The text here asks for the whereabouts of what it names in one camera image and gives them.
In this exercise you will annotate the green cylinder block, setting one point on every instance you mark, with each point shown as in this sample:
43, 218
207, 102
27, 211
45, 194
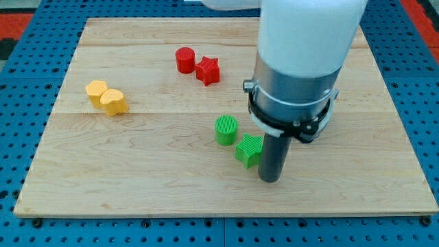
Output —
226, 130

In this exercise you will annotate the green star block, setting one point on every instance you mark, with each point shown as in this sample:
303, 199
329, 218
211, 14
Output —
248, 150

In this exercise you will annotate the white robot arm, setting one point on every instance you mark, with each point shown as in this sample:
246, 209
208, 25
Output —
302, 38

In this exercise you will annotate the red star block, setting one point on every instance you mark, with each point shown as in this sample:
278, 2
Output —
208, 71

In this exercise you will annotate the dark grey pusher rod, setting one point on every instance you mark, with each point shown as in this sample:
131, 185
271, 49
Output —
274, 152

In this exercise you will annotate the light wooden board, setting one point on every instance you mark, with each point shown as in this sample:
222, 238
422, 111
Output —
160, 159

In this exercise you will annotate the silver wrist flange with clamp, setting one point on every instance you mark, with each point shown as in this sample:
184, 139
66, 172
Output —
284, 106

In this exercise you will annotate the red cylinder block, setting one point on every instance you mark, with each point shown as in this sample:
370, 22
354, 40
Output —
185, 60

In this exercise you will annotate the yellow heart block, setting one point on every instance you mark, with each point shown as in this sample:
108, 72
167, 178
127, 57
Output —
114, 102

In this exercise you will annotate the yellow hexagon block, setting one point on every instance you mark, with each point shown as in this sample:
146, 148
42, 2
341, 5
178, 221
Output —
95, 89

